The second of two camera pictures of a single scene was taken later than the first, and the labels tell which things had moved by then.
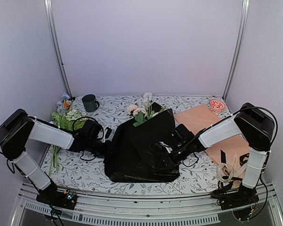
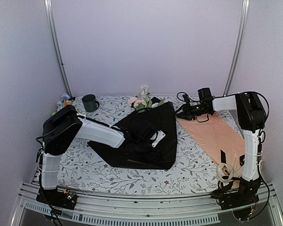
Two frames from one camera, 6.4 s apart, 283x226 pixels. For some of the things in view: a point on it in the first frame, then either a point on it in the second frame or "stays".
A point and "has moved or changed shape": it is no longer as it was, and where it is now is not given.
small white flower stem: x=147 y=96 to x=145 y=96
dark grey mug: x=90 y=102 stays
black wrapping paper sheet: x=131 y=159 has moved or changed shape
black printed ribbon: x=227 y=181 stays
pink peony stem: x=139 y=114 to x=139 y=105
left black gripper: x=108 y=149 to x=153 y=156
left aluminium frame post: x=52 y=32 stays
